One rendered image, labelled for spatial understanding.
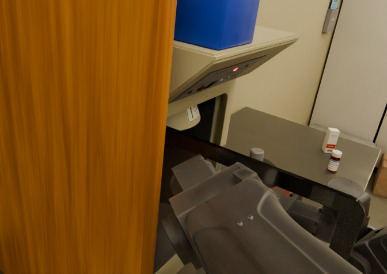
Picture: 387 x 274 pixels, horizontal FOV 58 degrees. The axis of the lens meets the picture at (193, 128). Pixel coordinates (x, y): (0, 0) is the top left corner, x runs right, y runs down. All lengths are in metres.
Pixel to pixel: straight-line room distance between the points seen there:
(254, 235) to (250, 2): 0.36
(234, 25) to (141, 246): 0.31
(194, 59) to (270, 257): 0.31
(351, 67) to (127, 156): 3.23
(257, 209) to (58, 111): 0.37
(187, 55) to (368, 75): 3.17
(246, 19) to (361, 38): 3.06
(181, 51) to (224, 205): 0.26
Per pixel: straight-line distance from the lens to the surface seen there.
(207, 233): 0.22
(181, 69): 0.45
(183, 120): 0.68
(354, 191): 0.66
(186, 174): 0.37
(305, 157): 1.54
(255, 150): 0.71
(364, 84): 3.57
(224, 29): 0.45
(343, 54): 3.57
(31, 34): 0.53
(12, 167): 0.69
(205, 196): 0.28
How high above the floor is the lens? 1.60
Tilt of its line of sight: 24 degrees down
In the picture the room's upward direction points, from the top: 7 degrees clockwise
